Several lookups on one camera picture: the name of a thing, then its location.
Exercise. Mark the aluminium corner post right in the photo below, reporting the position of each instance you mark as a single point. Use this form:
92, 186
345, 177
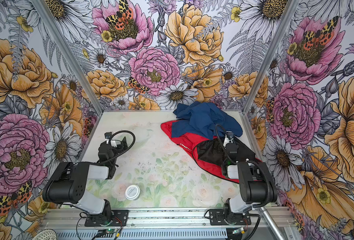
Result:
275, 42

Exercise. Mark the red black-lined jacket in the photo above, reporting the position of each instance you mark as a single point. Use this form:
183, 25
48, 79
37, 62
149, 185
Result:
207, 153

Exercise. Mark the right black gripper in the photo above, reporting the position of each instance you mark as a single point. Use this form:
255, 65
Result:
238, 145

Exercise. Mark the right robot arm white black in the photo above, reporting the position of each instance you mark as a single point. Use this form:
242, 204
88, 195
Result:
256, 187

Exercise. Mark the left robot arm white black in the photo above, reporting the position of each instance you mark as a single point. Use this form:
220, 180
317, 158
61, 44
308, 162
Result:
68, 184

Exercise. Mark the aluminium corner post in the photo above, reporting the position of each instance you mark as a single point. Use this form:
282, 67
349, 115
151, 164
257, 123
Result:
275, 42
55, 32

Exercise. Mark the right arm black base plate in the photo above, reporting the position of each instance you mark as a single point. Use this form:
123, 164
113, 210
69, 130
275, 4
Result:
221, 217

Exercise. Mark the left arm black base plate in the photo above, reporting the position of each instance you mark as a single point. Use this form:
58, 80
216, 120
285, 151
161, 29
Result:
117, 218

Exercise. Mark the navy blue cloth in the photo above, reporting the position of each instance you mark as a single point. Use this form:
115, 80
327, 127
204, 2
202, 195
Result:
201, 119

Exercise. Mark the aluminium corner post left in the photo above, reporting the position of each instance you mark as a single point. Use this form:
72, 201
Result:
55, 32

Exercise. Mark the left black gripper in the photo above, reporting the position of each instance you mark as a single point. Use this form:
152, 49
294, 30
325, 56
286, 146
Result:
120, 146

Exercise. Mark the white perforated basket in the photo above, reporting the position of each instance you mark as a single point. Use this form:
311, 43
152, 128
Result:
46, 235

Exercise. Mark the aluminium front rail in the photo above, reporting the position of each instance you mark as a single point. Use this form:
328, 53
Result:
268, 223

